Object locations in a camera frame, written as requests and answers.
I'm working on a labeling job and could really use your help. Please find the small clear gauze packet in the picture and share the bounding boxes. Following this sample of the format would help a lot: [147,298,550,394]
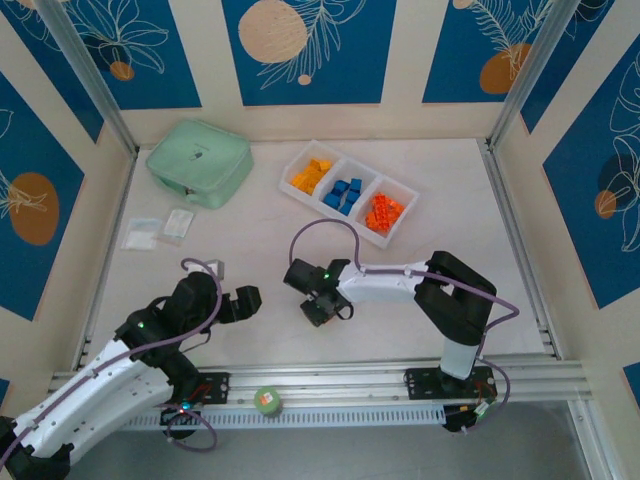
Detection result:
[157,208,196,247]

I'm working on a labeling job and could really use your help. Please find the white three-compartment tray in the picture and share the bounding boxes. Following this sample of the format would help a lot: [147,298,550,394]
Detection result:
[278,138,420,250]

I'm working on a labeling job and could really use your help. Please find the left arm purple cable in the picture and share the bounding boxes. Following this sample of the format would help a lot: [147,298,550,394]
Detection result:
[0,257,224,469]

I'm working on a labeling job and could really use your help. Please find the orange long studded lego beam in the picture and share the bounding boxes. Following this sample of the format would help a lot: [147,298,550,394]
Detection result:
[375,193,405,215]

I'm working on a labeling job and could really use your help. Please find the green tape roll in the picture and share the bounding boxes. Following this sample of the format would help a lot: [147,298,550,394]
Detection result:
[253,385,284,417]

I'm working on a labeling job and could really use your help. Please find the large clear gauze packet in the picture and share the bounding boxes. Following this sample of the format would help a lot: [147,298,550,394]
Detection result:
[121,217,164,253]

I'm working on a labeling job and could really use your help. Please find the aluminium frame post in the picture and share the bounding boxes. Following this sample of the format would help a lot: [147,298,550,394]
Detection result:
[37,0,140,157]
[487,0,589,151]

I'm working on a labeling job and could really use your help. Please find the white slotted cable duct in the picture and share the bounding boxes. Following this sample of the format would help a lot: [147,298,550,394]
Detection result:
[119,403,447,431]

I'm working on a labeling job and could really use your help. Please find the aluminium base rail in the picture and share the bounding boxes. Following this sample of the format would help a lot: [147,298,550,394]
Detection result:
[49,352,596,406]

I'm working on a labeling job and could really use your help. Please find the black controller board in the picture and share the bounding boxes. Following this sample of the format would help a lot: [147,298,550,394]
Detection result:
[159,399,202,441]
[443,402,496,435]

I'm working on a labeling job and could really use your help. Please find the aluminium table side rail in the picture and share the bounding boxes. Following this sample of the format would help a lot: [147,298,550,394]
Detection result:
[72,149,139,371]
[479,139,566,361]

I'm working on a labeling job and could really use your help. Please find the mint green zipper pouch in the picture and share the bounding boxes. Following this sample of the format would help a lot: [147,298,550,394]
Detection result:
[144,118,254,210]

